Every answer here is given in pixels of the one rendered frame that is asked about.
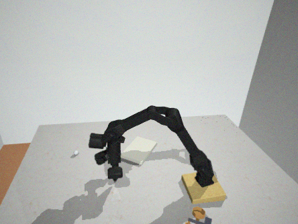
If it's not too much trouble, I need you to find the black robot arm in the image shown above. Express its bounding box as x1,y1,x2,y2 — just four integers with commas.
88,105,214,187

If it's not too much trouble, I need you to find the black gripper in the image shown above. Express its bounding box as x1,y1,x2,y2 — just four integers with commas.
107,150,123,181

